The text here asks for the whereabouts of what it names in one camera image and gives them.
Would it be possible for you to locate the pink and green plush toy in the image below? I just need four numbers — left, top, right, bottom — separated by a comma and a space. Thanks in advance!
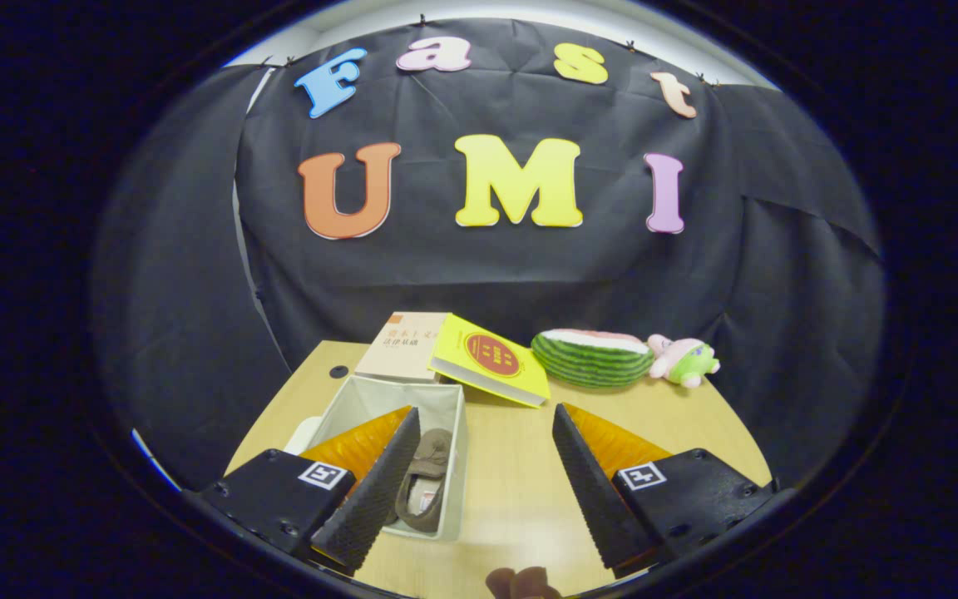
647, 334, 721, 389

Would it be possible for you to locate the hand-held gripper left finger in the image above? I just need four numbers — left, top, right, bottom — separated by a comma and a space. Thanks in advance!
195, 405, 422, 575

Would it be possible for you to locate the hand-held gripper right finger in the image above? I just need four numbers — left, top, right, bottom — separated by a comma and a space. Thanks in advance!
551, 403, 778, 581

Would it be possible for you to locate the beige book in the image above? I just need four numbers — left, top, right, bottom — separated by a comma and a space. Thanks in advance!
354, 311, 452, 384

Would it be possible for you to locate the watermelon slice plush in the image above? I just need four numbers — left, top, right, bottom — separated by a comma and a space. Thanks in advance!
531, 328, 655, 389

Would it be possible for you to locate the pale fabric storage box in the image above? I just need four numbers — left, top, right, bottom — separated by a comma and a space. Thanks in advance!
286, 374, 470, 543

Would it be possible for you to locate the yellow book red circle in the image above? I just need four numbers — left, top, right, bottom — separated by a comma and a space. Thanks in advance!
428, 313, 552, 408

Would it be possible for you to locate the brown fuzzy shoe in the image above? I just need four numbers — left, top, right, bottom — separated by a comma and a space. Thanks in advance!
394, 428, 453, 531

